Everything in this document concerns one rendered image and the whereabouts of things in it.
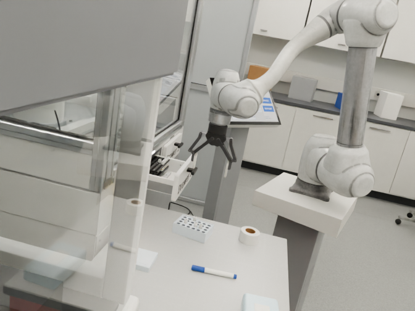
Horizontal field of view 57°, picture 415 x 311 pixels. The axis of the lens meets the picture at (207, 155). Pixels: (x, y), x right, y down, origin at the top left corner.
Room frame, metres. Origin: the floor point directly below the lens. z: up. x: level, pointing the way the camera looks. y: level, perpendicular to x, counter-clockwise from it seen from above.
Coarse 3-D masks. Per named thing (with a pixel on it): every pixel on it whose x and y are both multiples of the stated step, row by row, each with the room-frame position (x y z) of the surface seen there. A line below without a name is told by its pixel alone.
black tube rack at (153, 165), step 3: (153, 156) 1.56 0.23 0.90; (156, 156) 1.57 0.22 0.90; (153, 159) 1.53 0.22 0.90; (156, 159) 1.54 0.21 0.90; (162, 159) 1.55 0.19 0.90; (153, 162) 1.49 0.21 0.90; (156, 162) 1.49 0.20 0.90; (150, 165) 1.45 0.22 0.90; (153, 165) 1.45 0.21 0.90; (156, 165) 1.46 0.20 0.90; (168, 165) 1.56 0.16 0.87; (150, 168) 1.41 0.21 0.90; (153, 168) 1.42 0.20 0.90; (165, 168) 1.52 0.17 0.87; (150, 171) 1.40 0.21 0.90; (159, 171) 1.48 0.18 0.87; (162, 171) 1.48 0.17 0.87; (165, 171) 1.51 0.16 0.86; (153, 174) 1.40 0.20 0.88; (156, 174) 1.44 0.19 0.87; (159, 174) 1.44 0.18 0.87
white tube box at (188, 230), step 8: (184, 216) 1.27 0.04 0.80; (176, 224) 1.19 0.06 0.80; (184, 224) 1.21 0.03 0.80; (192, 224) 1.22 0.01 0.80; (208, 224) 1.24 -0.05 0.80; (176, 232) 1.19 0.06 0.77; (184, 232) 1.18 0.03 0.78; (192, 232) 1.18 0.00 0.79; (200, 232) 1.17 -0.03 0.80; (208, 232) 1.19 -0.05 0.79; (200, 240) 1.17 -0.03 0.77
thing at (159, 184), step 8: (176, 160) 1.59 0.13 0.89; (168, 168) 1.59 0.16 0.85; (176, 168) 1.59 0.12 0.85; (152, 176) 1.36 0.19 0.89; (160, 176) 1.36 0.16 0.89; (152, 184) 1.35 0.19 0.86; (160, 184) 1.35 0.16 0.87; (168, 184) 1.35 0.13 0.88; (160, 192) 1.35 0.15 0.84; (168, 192) 1.34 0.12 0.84
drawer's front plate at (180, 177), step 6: (186, 162) 1.48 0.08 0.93; (192, 162) 1.56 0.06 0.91; (180, 168) 1.40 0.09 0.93; (186, 168) 1.44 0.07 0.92; (180, 174) 1.34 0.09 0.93; (186, 174) 1.46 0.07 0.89; (174, 180) 1.32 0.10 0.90; (180, 180) 1.36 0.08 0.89; (186, 180) 1.49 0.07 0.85; (174, 186) 1.32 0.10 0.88; (174, 192) 1.32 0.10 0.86; (180, 192) 1.41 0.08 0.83; (174, 198) 1.32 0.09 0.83
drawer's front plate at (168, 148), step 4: (176, 136) 1.85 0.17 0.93; (180, 136) 1.91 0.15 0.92; (172, 140) 1.77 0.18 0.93; (176, 140) 1.82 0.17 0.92; (180, 140) 1.92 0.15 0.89; (168, 144) 1.69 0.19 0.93; (172, 144) 1.76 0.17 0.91; (164, 148) 1.65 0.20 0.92; (168, 148) 1.68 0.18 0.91; (172, 148) 1.77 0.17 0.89; (176, 148) 1.85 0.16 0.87; (164, 152) 1.65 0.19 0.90; (168, 152) 1.69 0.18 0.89; (172, 152) 1.78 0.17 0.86; (176, 152) 1.87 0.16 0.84; (164, 156) 1.65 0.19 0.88; (168, 156) 1.71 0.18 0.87; (172, 156) 1.80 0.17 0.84
